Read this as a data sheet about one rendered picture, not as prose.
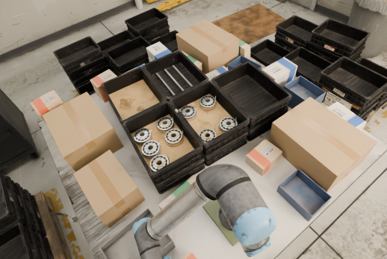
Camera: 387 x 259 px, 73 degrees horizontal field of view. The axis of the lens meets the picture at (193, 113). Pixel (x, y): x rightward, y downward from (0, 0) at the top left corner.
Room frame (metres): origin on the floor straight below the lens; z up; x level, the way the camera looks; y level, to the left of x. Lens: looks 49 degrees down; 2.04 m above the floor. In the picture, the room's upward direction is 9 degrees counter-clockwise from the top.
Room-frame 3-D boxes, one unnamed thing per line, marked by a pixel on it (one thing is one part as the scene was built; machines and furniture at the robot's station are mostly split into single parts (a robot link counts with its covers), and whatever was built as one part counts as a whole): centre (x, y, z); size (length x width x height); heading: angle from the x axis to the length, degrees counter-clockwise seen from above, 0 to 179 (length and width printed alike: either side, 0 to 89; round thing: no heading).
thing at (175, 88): (1.34, 0.08, 0.87); 0.40 x 0.30 x 0.11; 24
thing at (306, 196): (0.49, -0.48, 0.74); 0.20 x 0.15 x 0.07; 30
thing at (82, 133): (1.06, 0.70, 0.80); 0.40 x 0.30 x 0.20; 31
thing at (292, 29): (2.27, -1.21, 0.31); 0.40 x 0.30 x 0.34; 30
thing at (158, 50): (1.67, 0.18, 0.83); 0.20 x 0.12 x 0.09; 28
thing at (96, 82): (1.49, 0.60, 0.81); 0.16 x 0.12 x 0.07; 125
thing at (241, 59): (1.49, -0.43, 0.74); 0.20 x 0.15 x 0.07; 36
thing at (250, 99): (1.10, -0.36, 0.87); 0.40 x 0.30 x 0.11; 24
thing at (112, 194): (0.67, 0.50, 0.78); 0.30 x 0.22 x 0.16; 33
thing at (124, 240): (0.36, 0.34, 0.78); 0.27 x 0.20 x 0.05; 124
